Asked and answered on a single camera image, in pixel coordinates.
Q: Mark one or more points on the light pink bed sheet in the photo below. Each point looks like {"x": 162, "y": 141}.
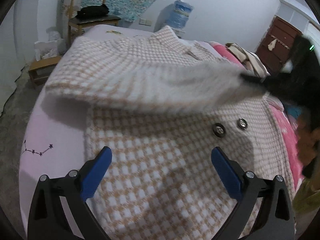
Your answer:
{"x": 55, "y": 142}

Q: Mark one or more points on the beige white checked knit coat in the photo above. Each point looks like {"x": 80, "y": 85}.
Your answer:
{"x": 161, "y": 106}

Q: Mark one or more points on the beige white clothes pile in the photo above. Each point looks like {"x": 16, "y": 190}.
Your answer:
{"x": 248, "y": 59}

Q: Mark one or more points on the small wooden stool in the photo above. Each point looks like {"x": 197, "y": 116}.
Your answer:
{"x": 39, "y": 71}

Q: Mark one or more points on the white wall socket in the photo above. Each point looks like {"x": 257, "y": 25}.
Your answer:
{"x": 145, "y": 22}

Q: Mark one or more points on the wooden armchair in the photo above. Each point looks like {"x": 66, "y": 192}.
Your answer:
{"x": 79, "y": 25}

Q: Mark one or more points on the dark red wooden door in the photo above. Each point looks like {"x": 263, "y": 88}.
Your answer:
{"x": 273, "y": 50}

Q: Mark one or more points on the black garment on chair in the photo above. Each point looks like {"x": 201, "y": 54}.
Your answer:
{"x": 92, "y": 12}

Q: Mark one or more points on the pink floral blanket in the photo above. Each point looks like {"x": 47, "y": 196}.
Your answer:
{"x": 288, "y": 133}

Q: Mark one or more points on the white plastic bag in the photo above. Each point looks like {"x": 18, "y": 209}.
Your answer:
{"x": 56, "y": 46}

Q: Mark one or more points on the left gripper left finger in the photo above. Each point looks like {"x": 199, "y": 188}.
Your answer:
{"x": 47, "y": 219}

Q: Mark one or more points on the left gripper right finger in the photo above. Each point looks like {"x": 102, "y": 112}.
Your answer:
{"x": 275, "y": 219}

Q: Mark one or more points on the blue water jug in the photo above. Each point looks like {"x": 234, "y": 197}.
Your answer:
{"x": 179, "y": 15}

